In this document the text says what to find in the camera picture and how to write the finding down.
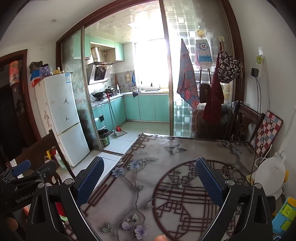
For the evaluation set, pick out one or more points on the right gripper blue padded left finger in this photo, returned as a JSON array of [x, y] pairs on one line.
[[87, 179]]

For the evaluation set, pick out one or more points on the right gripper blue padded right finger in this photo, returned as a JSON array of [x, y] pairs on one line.
[[213, 182]]

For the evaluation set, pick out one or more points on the black kitchen trash bin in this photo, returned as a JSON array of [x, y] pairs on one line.
[[104, 137]]

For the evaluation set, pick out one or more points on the teal kitchen cabinets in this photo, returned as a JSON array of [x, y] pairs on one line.
[[149, 107]]

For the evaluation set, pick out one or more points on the person's left hand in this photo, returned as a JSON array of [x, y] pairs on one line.
[[12, 223]]

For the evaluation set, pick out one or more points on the dark wooden chair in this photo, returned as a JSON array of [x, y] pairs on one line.
[[37, 152]]

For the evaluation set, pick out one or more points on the green red plastic basin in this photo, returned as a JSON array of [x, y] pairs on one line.
[[61, 211]]

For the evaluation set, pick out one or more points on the black wok on stove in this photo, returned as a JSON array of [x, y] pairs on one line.
[[98, 95]]

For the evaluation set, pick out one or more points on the dark red hanging apron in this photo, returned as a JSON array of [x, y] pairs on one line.
[[212, 113]]

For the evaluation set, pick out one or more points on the white two-door refrigerator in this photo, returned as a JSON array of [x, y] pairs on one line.
[[59, 113]]

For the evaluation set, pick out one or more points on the checkered chair cushion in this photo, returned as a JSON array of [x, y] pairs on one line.
[[266, 133]]

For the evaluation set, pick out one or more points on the range hood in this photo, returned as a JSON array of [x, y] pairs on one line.
[[98, 68]]

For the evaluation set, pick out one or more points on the plaid hanging cloth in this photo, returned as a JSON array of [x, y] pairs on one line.
[[187, 87]]

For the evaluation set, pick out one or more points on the black white patterned bag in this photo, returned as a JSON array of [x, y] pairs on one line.
[[229, 67]]

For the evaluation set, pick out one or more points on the red mop with handle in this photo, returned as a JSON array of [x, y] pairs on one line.
[[118, 132]]

